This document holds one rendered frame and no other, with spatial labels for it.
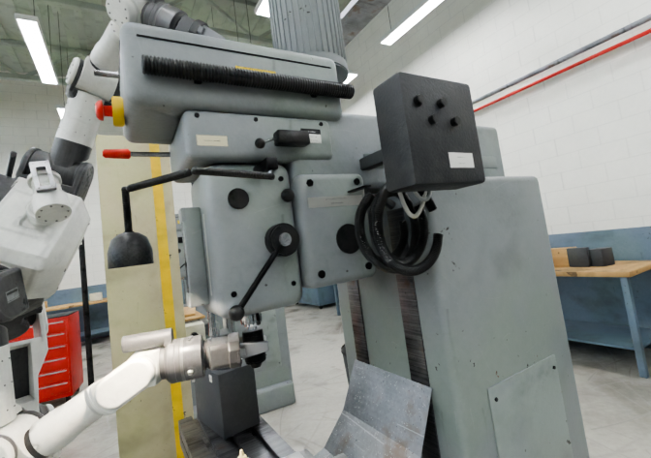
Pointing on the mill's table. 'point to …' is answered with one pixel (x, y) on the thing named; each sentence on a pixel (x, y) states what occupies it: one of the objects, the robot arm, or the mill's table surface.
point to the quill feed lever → (286, 234)
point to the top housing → (143, 36)
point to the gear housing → (241, 140)
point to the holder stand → (228, 400)
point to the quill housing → (245, 240)
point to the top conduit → (151, 65)
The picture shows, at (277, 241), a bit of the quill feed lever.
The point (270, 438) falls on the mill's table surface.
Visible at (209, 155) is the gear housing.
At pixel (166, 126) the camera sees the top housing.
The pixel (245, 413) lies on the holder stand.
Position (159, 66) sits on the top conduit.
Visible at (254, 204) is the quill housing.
